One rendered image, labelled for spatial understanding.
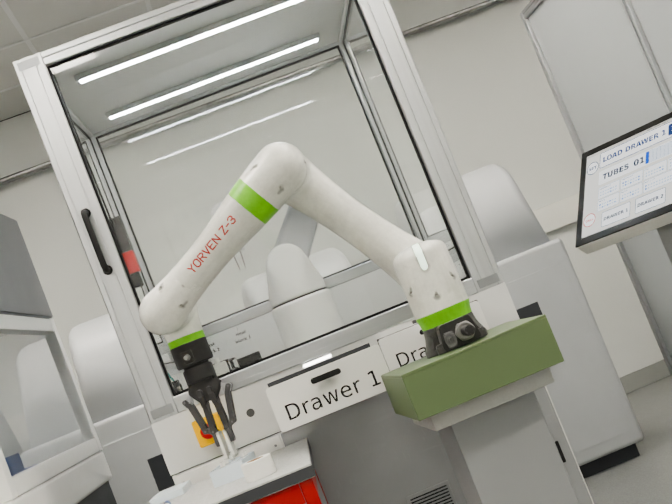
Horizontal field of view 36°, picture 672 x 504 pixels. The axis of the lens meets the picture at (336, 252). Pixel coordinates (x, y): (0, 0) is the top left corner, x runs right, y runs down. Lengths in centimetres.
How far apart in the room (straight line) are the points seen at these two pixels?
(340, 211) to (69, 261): 376
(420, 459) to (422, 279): 68
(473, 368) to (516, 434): 21
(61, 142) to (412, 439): 123
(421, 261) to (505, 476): 50
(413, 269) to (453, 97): 409
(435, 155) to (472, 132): 347
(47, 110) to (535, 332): 146
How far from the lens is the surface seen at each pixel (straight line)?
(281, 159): 238
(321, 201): 253
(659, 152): 286
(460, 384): 220
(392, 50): 294
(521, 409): 233
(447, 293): 233
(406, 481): 285
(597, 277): 642
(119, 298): 285
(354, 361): 250
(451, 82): 640
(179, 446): 284
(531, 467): 234
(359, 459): 284
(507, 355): 222
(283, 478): 223
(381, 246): 251
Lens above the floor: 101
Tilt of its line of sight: 4 degrees up
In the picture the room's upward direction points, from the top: 22 degrees counter-clockwise
